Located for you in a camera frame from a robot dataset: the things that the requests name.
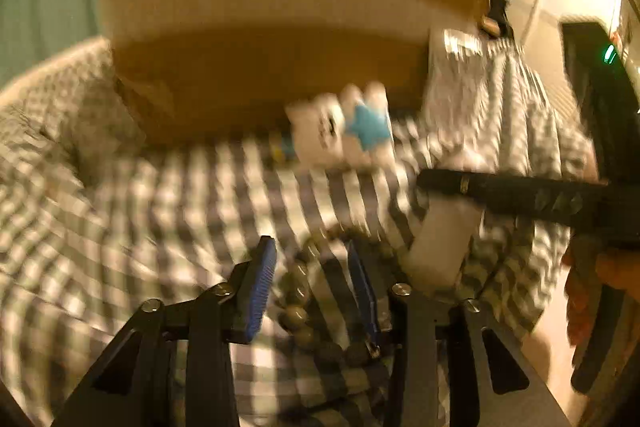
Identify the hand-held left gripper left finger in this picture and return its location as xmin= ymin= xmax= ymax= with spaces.
xmin=52 ymin=236 xmax=277 ymax=427

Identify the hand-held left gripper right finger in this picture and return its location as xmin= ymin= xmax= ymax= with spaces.
xmin=347 ymin=239 xmax=571 ymax=427

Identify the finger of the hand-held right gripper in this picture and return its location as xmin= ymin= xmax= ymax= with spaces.
xmin=416 ymin=168 xmax=608 ymax=225

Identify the dark bead bracelet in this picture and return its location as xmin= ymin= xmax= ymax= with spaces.
xmin=277 ymin=227 xmax=416 ymax=370

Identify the white small box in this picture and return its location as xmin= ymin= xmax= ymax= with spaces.
xmin=402 ymin=202 xmax=483 ymax=288

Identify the cardboard box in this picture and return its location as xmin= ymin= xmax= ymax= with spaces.
xmin=95 ymin=0 xmax=491 ymax=145

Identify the person's right hand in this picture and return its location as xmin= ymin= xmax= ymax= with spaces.
xmin=562 ymin=247 xmax=640 ymax=348

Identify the grey checked blanket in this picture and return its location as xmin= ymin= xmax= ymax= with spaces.
xmin=0 ymin=34 xmax=601 ymax=427

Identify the white plush toy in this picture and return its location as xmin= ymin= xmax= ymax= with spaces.
xmin=285 ymin=82 xmax=396 ymax=170

